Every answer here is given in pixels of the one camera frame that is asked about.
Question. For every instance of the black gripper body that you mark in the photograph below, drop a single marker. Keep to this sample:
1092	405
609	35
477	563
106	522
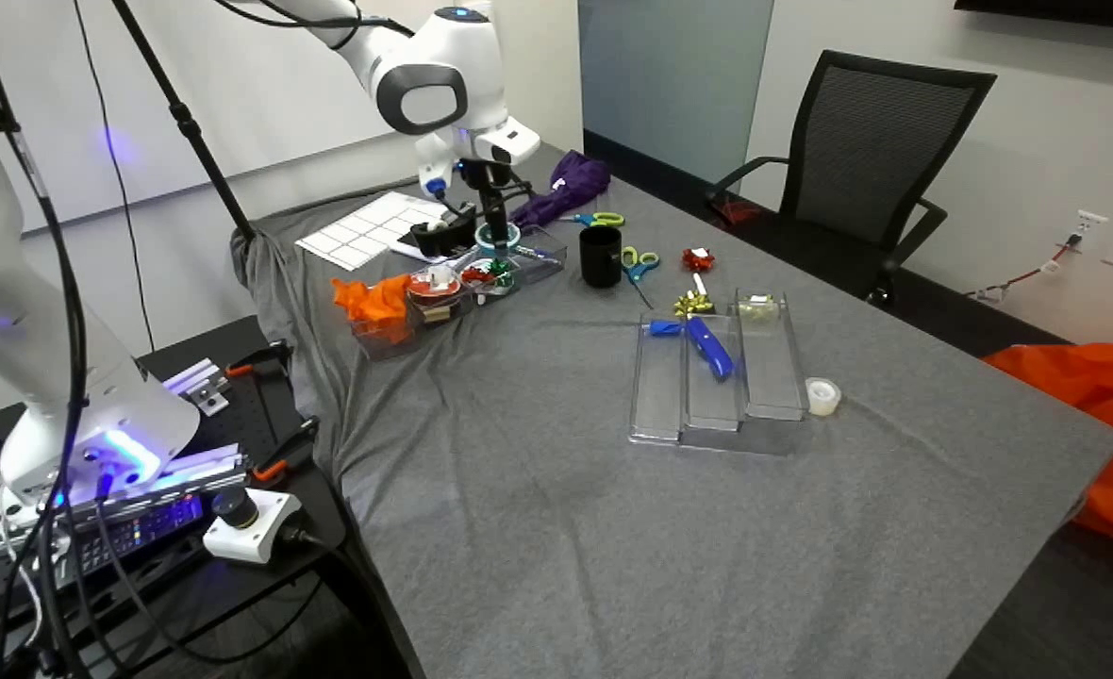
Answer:
490	180

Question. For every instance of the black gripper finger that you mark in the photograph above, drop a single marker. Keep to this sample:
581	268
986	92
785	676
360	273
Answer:
485	224
503	224

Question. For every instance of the green and white tape roll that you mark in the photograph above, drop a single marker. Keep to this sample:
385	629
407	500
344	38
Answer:
497	249

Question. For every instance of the black cup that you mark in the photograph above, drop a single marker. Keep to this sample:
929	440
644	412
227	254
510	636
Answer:
603	254

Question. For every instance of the white label sheet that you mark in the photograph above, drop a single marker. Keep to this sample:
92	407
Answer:
378	226

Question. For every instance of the red gift bow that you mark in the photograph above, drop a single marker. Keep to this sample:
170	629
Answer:
701	256

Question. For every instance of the gold gift bow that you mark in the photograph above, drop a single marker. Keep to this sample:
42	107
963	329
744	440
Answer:
697	299

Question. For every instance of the blue marker on stand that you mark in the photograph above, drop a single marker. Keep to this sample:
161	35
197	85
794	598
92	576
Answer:
701	338

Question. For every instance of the grey tablecloth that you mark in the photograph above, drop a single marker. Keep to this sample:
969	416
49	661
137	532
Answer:
525	536

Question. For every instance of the clear acrylic tiered stand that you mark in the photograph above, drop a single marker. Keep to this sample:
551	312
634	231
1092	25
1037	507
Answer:
724	383

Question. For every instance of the black tripod pole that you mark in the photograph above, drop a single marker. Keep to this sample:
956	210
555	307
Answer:
184	118

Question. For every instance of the black mesh office chair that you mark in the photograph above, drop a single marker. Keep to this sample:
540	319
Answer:
848	197

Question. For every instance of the green handled scissors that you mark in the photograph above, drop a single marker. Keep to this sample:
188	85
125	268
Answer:
634	268

